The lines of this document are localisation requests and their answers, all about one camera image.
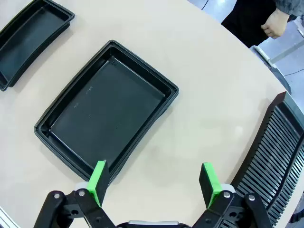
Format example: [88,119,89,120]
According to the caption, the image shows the person's left hand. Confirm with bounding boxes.
[260,9,293,40]

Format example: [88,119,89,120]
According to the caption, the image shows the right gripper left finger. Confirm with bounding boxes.
[33,160,117,228]

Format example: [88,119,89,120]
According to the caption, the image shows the black plastic ESD tray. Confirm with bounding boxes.
[0,0,76,92]
[33,39,180,185]

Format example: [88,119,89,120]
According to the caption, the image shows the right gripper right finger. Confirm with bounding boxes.
[190,162,273,228]

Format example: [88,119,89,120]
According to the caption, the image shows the large white table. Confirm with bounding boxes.
[249,45,293,95]

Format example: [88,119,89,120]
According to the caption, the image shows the person's left forearm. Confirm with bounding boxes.
[275,0,304,23]

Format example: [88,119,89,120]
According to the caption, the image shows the black slotted board rack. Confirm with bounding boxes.
[230,91,304,228]

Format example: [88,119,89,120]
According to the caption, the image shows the person in grey jacket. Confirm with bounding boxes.
[220,0,285,48]

